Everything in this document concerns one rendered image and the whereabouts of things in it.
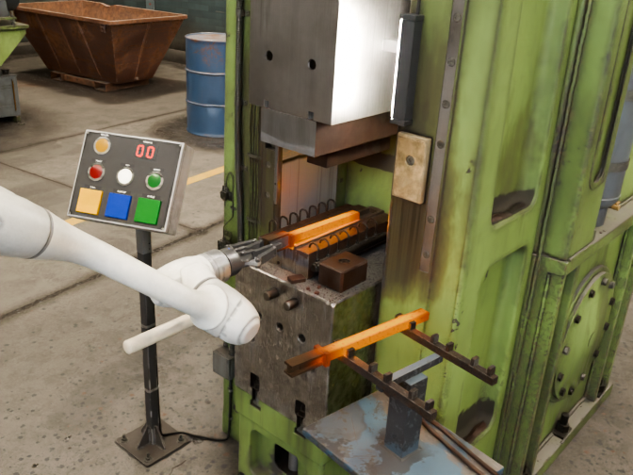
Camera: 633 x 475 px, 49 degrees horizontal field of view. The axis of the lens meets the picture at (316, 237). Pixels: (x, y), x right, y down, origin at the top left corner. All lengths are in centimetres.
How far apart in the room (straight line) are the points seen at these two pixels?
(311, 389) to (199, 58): 489
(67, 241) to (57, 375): 191
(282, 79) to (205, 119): 483
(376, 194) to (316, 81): 67
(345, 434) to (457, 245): 55
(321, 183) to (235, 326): 87
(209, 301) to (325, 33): 70
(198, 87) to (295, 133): 482
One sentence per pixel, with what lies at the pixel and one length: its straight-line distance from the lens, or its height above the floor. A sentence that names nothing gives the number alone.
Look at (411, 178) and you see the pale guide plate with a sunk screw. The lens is 180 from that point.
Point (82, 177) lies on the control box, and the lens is 230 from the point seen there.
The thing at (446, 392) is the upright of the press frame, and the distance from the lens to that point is 200.
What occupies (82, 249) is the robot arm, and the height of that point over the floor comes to 122.
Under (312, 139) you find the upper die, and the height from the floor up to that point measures 132.
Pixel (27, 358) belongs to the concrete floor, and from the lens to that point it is 340.
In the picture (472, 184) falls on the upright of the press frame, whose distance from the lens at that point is 174.
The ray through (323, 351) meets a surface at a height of 94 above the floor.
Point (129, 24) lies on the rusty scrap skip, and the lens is 821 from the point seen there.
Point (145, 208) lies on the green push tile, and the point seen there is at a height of 102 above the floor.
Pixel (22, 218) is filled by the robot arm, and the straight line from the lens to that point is 130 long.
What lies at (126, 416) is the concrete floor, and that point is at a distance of 297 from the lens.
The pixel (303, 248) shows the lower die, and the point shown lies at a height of 99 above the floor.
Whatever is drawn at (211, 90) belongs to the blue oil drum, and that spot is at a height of 45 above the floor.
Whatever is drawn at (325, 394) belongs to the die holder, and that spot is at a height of 63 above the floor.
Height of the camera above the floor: 180
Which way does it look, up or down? 23 degrees down
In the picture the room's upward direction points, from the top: 3 degrees clockwise
